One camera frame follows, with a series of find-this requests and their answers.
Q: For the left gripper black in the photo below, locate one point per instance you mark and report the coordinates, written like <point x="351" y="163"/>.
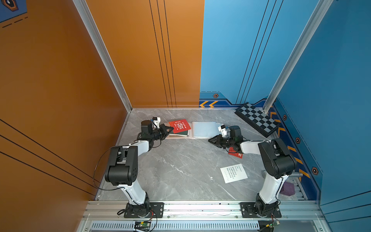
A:
<point x="163" y="129"/>

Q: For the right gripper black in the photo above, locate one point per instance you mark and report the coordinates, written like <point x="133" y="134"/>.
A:
<point x="218" y="140"/>

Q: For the red card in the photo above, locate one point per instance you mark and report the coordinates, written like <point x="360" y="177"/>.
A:
<point x="180" y="126"/>
<point x="232" y="152"/>

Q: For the dark green card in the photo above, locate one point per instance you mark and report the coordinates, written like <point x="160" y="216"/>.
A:
<point x="181" y="134"/>

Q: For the white card small text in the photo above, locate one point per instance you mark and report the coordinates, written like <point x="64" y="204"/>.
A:
<point x="233" y="173"/>

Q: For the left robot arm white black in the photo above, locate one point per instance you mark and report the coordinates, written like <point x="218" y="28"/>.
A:
<point x="123" y="167"/>

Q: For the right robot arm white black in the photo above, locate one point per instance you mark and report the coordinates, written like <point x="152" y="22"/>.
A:
<point x="278" y="163"/>

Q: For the black white checkerboard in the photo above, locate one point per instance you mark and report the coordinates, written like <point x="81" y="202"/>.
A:
<point x="257" y="119"/>

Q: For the purple box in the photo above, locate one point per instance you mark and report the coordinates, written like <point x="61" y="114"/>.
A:
<point x="288" y="189"/>

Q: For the left circuit board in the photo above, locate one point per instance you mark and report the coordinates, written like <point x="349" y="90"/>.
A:
<point x="142" y="226"/>

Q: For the circuit board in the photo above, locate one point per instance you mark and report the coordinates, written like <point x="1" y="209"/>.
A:
<point x="272" y="224"/>
<point x="142" y="226"/>

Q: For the right circuit board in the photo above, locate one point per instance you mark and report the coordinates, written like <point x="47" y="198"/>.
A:
<point x="272" y="224"/>

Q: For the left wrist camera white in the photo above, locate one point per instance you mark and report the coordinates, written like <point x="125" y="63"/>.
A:
<point x="156" y="121"/>

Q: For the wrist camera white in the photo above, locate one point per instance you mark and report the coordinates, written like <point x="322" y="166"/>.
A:
<point x="156" y="121"/>
<point x="223" y="130"/>

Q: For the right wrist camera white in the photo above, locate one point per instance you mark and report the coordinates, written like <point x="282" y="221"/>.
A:
<point x="223" y="130"/>

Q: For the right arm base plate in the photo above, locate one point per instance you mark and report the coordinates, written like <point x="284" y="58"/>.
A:
<point x="259" y="210"/>

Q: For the aluminium front rail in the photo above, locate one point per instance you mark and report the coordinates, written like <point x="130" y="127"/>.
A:
<point x="205" y="210"/>

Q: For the left aluminium corner post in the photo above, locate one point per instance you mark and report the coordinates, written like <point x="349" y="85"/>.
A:
<point x="92" y="28"/>

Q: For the aluminium corner post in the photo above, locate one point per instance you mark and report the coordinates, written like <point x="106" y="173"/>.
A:
<point x="309" y="30"/>
<point x="92" y="28"/>

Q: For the right aluminium corner post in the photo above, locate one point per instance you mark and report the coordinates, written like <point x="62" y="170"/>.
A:
<point x="309" y="30"/>

